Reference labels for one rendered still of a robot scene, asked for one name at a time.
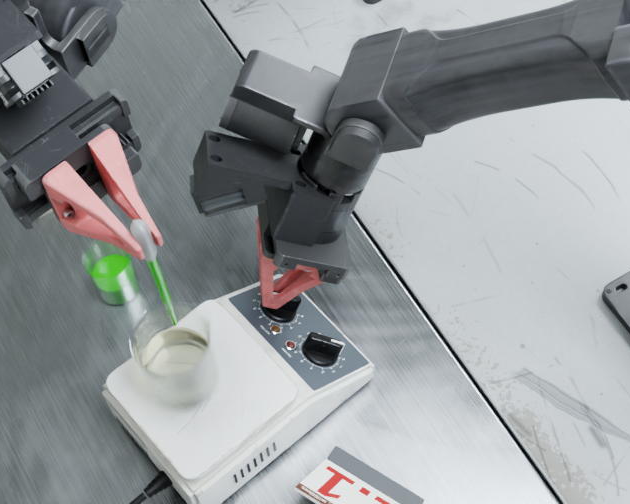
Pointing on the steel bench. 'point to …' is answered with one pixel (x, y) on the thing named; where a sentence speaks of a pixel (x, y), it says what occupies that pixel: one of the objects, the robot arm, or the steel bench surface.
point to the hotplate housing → (228, 480)
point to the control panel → (298, 332)
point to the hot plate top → (207, 437)
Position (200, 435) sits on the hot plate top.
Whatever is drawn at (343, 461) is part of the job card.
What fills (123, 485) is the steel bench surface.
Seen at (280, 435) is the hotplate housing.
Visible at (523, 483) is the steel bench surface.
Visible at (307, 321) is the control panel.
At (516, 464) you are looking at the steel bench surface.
